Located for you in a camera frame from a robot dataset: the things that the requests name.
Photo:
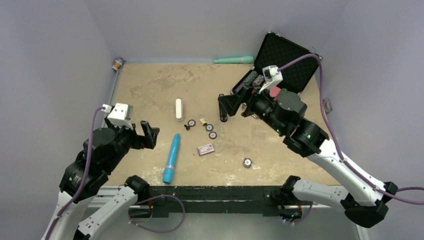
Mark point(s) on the blue cylindrical tool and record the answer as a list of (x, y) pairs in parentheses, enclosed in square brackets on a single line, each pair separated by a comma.
[(169, 170)]

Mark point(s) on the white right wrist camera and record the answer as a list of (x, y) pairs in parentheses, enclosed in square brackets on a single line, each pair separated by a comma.
[(272, 77)]

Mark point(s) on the small beige block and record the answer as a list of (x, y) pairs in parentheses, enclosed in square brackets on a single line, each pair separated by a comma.
[(203, 121)]

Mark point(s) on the pink card deck upper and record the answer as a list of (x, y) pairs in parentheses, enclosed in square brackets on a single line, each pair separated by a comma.
[(274, 91)]

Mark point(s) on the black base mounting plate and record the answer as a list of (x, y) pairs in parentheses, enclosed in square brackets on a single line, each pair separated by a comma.
[(268, 201)]

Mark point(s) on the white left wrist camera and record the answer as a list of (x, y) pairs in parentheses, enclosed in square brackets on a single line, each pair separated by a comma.
[(119, 115)]

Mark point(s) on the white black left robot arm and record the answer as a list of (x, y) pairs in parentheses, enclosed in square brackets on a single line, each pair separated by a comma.
[(91, 169)]

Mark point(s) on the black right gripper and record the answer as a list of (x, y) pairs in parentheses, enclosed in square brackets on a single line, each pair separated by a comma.
[(231, 103)]

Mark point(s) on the white stapler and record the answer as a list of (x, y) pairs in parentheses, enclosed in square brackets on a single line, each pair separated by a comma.
[(178, 109)]

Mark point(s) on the small patterned object right edge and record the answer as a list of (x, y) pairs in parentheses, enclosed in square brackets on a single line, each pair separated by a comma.
[(327, 105)]

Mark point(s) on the aluminium frame rail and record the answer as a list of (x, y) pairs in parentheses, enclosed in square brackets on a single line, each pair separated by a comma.
[(152, 90)]

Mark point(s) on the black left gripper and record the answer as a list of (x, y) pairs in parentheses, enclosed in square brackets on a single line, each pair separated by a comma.
[(148, 140)]

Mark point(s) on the black poker chip case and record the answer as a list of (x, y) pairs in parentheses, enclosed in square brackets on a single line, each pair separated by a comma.
[(279, 51)]

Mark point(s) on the small colourful toy figure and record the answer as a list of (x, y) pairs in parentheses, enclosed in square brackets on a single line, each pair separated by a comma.
[(118, 63)]

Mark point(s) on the teal poker chip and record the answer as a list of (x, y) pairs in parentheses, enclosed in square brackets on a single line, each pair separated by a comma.
[(209, 127)]

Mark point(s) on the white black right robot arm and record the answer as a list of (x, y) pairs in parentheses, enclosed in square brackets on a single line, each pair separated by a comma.
[(361, 197)]

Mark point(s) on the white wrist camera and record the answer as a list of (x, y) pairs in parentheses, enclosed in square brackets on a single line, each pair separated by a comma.
[(272, 77), (119, 115)]

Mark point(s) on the brown poker chip upper left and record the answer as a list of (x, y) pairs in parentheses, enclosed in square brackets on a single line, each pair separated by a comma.
[(191, 123)]

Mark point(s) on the staples cardboard box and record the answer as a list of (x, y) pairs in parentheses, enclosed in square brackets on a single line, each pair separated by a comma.
[(205, 149)]

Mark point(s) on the mint green microphone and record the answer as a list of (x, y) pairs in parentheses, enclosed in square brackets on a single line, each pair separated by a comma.
[(235, 60)]

